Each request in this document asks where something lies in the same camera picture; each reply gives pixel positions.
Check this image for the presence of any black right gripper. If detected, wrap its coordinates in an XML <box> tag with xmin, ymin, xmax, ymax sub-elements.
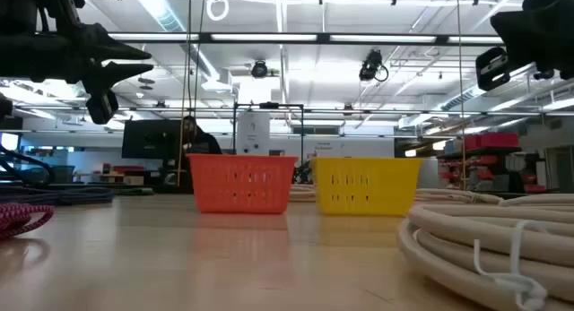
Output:
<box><xmin>490</xmin><ymin>5</ymin><xmax>574</xmax><ymax>82</ymax></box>

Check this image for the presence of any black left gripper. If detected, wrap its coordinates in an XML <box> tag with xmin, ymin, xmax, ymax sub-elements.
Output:
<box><xmin>0</xmin><ymin>22</ymin><xmax>155</xmax><ymax>97</ymax></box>

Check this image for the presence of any green braided cable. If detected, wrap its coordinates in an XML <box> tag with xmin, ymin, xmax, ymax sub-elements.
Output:
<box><xmin>114</xmin><ymin>186</ymin><xmax>156</xmax><ymax>196</ymax></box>

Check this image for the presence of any blue braided cable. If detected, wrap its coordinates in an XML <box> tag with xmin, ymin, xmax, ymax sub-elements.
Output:
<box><xmin>0</xmin><ymin>185</ymin><xmax>117</xmax><ymax>208</ymax></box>

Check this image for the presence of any magenta braided cable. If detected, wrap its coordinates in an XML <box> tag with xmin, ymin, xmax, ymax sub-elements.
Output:
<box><xmin>0</xmin><ymin>202</ymin><xmax>56</xmax><ymax>241</ymax></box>

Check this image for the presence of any beige cable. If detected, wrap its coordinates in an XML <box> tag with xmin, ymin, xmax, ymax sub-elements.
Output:
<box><xmin>396</xmin><ymin>192</ymin><xmax>574</xmax><ymax>311</ymax></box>

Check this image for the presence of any thin vertical pole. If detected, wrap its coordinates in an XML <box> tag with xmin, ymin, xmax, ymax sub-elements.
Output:
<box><xmin>176</xmin><ymin>0</ymin><xmax>195</xmax><ymax>187</ymax></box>
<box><xmin>454</xmin><ymin>0</ymin><xmax>468</xmax><ymax>191</ymax></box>

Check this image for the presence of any black monitor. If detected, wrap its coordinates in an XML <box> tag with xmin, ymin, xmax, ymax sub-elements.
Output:
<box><xmin>121</xmin><ymin>119</ymin><xmax>183</xmax><ymax>160</ymax></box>

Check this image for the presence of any red storage bin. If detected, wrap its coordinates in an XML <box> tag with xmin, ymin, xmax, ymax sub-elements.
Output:
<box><xmin>464</xmin><ymin>132</ymin><xmax>520</xmax><ymax>151</ymax></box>

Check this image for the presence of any person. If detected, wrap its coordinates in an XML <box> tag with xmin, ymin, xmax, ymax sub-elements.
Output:
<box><xmin>172</xmin><ymin>115</ymin><xmax>224</xmax><ymax>189</ymax></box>

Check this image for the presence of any teal container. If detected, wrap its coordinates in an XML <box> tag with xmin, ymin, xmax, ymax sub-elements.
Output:
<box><xmin>22</xmin><ymin>164</ymin><xmax>76</xmax><ymax>185</ymax></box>

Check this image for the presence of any black storage shelf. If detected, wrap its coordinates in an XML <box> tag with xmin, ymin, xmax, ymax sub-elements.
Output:
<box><xmin>437</xmin><ymin>131</ymin><xmax>549</xmax><ymax>195</ymax></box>

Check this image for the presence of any white cabinet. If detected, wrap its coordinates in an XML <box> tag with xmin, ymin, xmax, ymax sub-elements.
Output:
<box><xmin>236</xmin><ymin>111</ymin><xmax>271</xmax><ymax>157</ymax></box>

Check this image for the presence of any overhead light bar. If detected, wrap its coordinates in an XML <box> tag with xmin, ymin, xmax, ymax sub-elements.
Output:
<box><xmin>107</xmin><ymin>31</ymin><xmax>504</xmax><ymax>47</ymax></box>

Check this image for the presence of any orange plastic basket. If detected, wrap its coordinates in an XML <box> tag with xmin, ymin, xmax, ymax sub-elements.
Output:
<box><xmin>187</xmin><ymin>152</ymin><xmax>300</xmax><ymax>215</ymax></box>

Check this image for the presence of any yellow plastic basket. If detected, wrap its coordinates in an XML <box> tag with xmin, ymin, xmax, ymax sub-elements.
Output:
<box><xmin>311</xmin><ymin>156</ymin><xmax>423</xmax><ymax>218</ymax></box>

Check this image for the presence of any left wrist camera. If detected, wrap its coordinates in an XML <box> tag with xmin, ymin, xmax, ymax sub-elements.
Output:
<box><xmin>85</xmin><ymin>90</ymin><xmax>120</xmax><ymax>125</ymax></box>

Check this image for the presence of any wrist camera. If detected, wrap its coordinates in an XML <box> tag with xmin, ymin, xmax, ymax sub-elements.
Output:
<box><xmin>474</xmin><ymin>46</ymin><xmax>513</xmax><ymax>92</ymax></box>
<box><xmin>85</xmin><ymin>90</ymin><xmax>120</xmax><ymax>125</ymax></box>

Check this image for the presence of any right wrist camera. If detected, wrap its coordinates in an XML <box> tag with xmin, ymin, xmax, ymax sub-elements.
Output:
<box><xmin>474</xmin><ymin>46</ymin><xmax>513</xmax><ymax>92</ymax></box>

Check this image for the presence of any white hanging ring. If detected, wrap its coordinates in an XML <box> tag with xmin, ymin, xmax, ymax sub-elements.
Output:
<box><xmin>204</xmin><ymin>0</ymin><xmax>230</xmax><ymax>22</ymax></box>

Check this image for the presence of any round black camera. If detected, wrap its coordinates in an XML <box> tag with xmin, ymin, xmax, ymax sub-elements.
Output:
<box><xmin>249</xmin><ymin>59</ymin><xmax>269</xmax><ymax>80</ymax></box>

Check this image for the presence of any black camera with cable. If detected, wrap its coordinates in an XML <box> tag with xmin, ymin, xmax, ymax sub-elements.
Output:
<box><xmin>358</xmin><ymin>48</ymin><xmax>390</xmax><ymax>83</ymax></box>

